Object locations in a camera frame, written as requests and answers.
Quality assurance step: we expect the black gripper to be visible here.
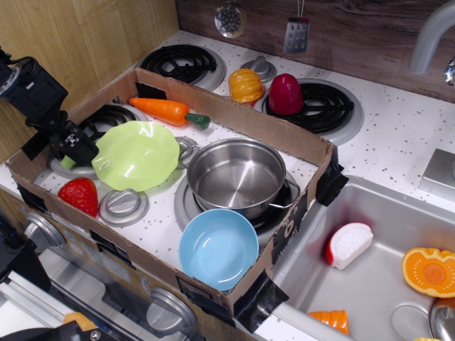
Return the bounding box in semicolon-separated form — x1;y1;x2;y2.
6;56;99;166

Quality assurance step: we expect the green toy broccoli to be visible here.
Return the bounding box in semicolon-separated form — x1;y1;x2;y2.
60;156;76;169

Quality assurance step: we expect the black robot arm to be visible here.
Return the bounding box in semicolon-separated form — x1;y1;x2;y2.
1;51;99;166

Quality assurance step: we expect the stainless steel pot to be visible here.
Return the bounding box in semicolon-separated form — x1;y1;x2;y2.
178;138;301;220

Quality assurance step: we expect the black coil burner under pot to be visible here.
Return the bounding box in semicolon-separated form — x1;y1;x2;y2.
185;180;301;231

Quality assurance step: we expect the red toy strawberry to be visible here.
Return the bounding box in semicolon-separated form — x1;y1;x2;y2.
58;178;98;218

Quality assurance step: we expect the light green plastic bowl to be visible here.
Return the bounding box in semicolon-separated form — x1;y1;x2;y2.
92;121;180;192

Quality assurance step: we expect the cardboard fence with black tape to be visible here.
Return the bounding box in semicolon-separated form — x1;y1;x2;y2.
4;67;350;334

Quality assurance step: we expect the grey stove knob front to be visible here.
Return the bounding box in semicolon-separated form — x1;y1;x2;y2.
99;189;149;227

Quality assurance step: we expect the grey stove knob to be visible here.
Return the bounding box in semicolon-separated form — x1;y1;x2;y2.
99;189;149;227
241;55;277;83
176;136;200;170

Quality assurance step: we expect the grey oven knob left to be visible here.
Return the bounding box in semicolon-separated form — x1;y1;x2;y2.
25;212;66;254

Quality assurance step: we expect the grey oven knob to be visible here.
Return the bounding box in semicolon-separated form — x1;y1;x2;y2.
25;212;66;254
146;287;198;340

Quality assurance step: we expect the orange toy carrot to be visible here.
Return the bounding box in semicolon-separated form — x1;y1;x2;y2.
128;97;211;129

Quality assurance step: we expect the grey stove knob middle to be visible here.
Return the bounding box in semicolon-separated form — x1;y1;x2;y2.
176;136;200;170

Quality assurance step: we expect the black coil burner back left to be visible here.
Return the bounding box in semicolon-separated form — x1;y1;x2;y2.
136;44;221;84

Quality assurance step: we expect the light blue plastic bowl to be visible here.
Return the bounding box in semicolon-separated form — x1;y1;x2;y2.
178;209;259;293

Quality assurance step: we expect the yellow orange toy pepper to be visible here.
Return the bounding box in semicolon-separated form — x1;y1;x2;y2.
228;68;264;104

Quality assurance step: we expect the grey oven knob right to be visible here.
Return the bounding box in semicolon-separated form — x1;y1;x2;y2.
146;287;198;340

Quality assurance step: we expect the hanging metal strainer ladle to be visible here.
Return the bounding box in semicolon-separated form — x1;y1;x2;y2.
214;1;247;38

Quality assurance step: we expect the grey stove knob back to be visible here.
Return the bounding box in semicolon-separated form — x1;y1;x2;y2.
241;55;277;83

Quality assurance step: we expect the dark red toy pepper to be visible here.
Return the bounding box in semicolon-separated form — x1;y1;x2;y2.
268;73;304;116

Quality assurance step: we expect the hanging metal spatula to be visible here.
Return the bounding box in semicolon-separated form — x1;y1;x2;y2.
283;1;311;54

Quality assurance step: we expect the black coil burner back right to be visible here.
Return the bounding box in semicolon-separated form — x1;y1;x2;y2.
262;81;360;134

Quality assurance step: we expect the red white toy radish slice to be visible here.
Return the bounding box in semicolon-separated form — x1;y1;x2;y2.
326;222;373;270

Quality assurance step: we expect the orange toy pepper piece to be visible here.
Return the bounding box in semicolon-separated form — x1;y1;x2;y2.
308;310;349;335

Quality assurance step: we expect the silver toy sink basin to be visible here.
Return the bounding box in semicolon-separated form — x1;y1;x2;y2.
272;176;454;340

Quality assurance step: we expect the orange toy pumpkin half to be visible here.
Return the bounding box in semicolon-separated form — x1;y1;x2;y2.
402;247;454;298

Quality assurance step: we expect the grey toy faucet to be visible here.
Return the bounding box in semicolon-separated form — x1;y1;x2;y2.
408;1;454;75

